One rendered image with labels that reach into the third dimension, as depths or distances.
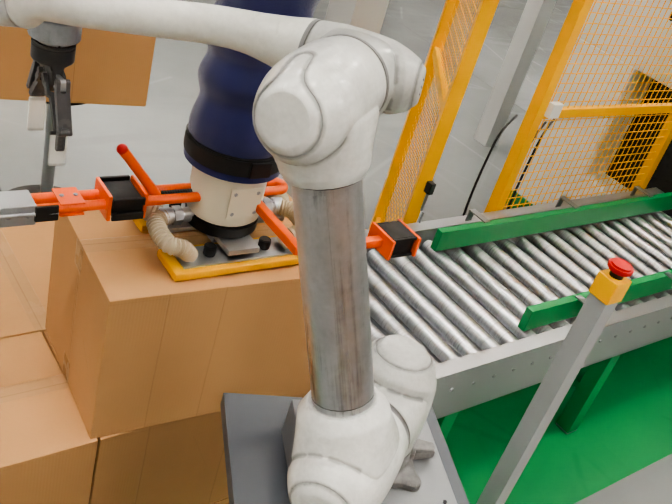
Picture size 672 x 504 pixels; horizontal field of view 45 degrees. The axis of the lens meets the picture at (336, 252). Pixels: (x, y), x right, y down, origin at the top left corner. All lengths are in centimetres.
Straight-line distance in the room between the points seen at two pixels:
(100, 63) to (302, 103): 220
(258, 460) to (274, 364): 39
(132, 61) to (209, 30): 189
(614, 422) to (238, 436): 212
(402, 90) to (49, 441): 117
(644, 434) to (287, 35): 268
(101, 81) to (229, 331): 154
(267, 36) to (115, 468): 118
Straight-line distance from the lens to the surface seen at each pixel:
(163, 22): 128
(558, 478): 314
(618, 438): 347
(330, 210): 109
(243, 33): 127
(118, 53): 314
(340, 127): 101
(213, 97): 168
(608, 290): 226
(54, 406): 201
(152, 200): 175
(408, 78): 117
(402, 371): 141
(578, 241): 346
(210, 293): 176
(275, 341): 196
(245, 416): 176
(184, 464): 217
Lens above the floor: 198
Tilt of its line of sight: 31 degrees down
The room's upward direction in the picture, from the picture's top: 18 degrees clockwise
